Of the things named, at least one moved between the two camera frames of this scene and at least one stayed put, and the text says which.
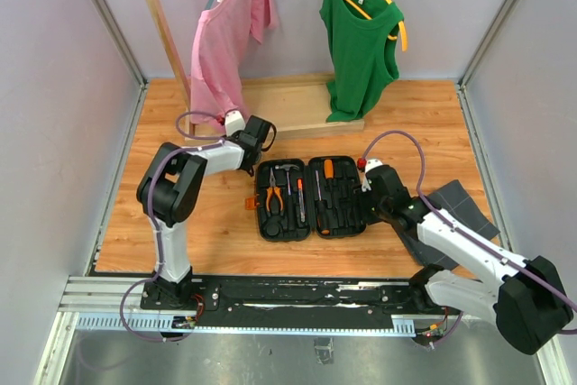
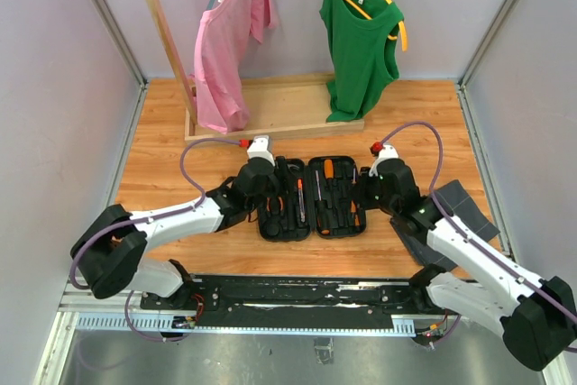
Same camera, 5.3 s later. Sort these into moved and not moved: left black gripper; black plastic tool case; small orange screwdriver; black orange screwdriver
Moved: left black gripper
Not moved: small orange screwdriver; black orange screwdriver; black plastic tool case
